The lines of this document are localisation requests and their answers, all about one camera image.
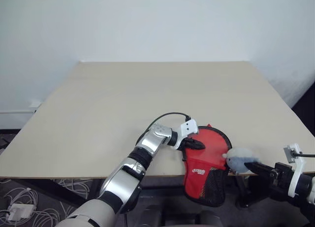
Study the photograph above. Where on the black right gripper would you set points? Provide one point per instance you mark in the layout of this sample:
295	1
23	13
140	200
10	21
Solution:
281	174

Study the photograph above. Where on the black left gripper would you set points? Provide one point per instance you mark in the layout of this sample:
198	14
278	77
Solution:
186	143

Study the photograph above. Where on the red mesh pouch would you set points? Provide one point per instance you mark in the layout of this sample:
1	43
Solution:
209	148

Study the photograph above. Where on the grey plush zipper charm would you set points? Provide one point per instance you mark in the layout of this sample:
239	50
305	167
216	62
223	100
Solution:
240	159

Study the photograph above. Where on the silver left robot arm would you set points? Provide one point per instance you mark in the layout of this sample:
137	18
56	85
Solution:
130	172

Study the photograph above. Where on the black table leg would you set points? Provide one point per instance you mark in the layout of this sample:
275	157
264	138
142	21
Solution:
49	191

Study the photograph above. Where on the white power adapter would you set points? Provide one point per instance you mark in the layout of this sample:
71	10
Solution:
21	211

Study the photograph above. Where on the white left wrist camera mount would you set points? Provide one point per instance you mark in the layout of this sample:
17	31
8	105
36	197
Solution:
188	127

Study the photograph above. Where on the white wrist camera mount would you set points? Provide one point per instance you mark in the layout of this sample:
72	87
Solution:
299	163
188	127

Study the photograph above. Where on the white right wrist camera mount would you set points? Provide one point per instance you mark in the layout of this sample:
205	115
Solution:
299	163

